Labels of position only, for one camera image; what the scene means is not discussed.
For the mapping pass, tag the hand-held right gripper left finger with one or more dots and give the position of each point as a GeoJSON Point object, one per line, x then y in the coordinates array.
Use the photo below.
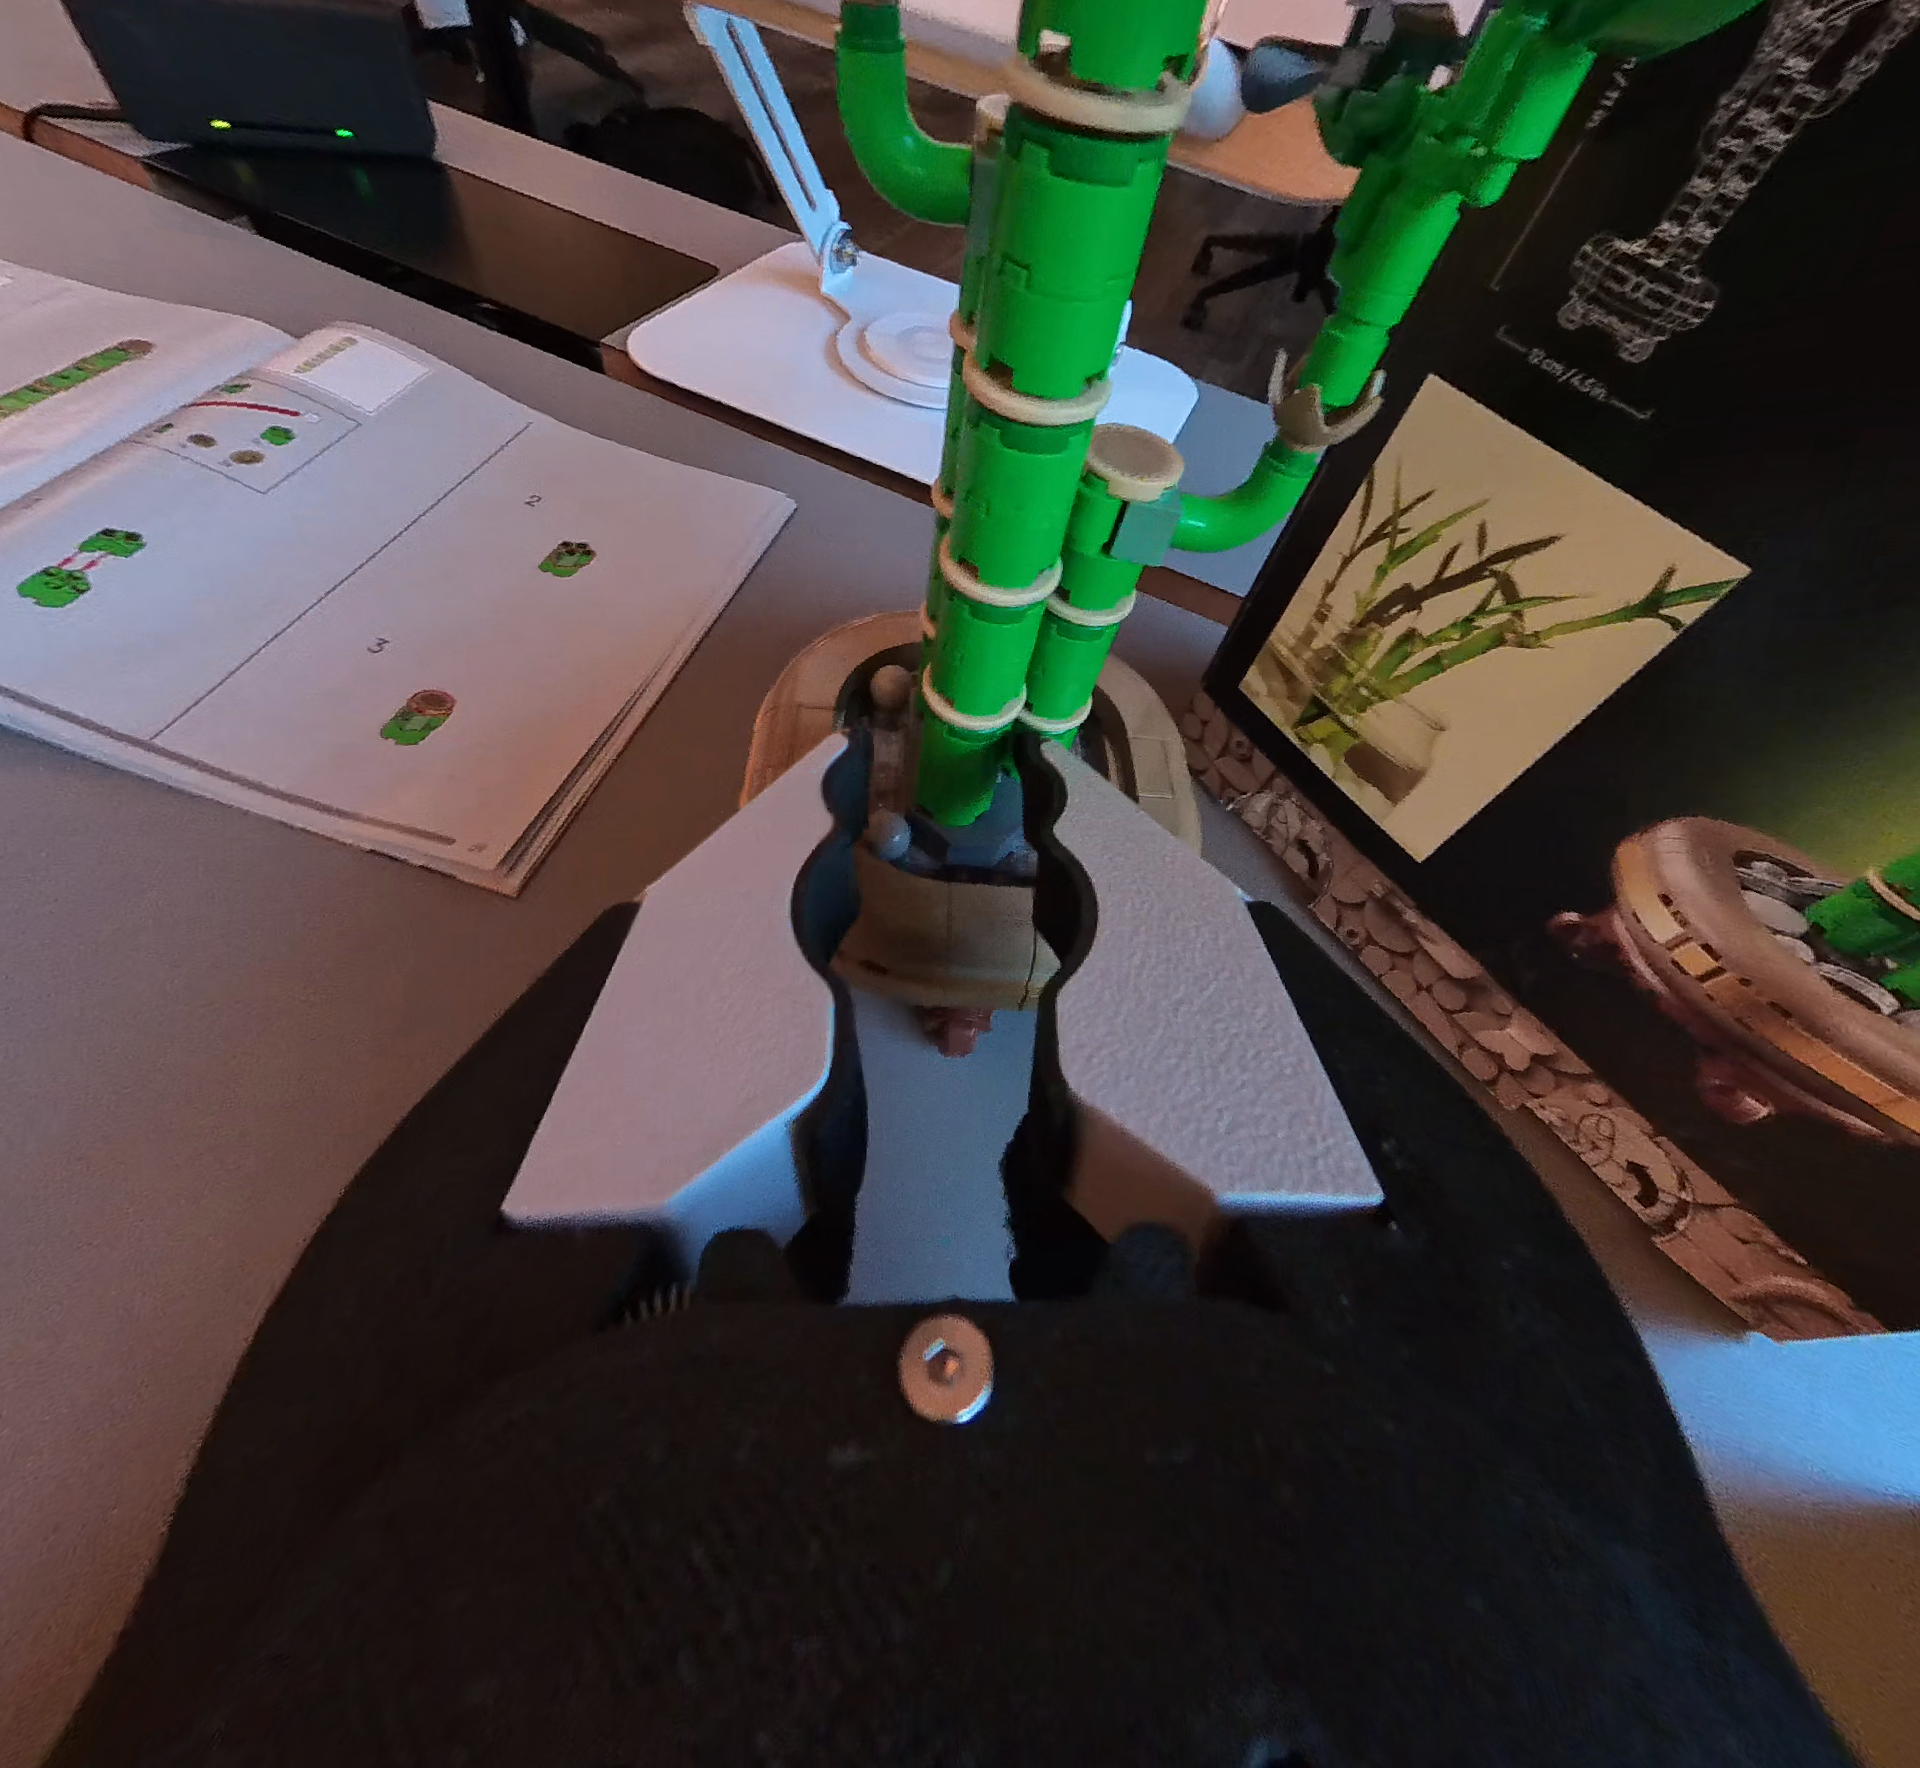
{"type": "Point", "coordinates": [674, 1048]}

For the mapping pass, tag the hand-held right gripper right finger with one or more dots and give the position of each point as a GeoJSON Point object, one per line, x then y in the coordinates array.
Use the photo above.
{"type": "Point", "coordinates": [1216, 1048]}

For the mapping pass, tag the building instruction booklet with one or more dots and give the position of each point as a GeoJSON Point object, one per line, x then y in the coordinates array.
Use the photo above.
{"type": "Point", "coordinates": [375, 553]}

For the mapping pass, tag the green brick bamboo model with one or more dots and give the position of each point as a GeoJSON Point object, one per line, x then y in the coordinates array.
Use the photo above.
{"type": "Point", "coordinates": [1050, 267]}

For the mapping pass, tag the grey desk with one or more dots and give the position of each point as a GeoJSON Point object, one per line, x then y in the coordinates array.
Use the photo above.
{"type": "Point", "coordinates": [225, 1048]}

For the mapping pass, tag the white desk stand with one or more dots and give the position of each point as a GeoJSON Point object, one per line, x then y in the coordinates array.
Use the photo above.
{"type": "Point", "coordinates": [750, 328]}

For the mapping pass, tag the bamboo set box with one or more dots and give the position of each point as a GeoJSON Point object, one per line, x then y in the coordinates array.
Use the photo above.
{"type": "Point", "coordinates": [1650, 899]}

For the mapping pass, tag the black office chair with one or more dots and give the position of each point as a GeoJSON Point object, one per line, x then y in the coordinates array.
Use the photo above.
{"type": "Point", "coordinates": [1267, 267]}

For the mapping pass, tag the adjoining grey table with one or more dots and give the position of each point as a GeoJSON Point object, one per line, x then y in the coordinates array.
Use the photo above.
{"type": "Point", "coordinates": [570, 186]}

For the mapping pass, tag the black power box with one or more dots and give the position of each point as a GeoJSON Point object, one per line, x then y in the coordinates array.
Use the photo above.
{"type": "Point", "coordinates": [240, 58]}

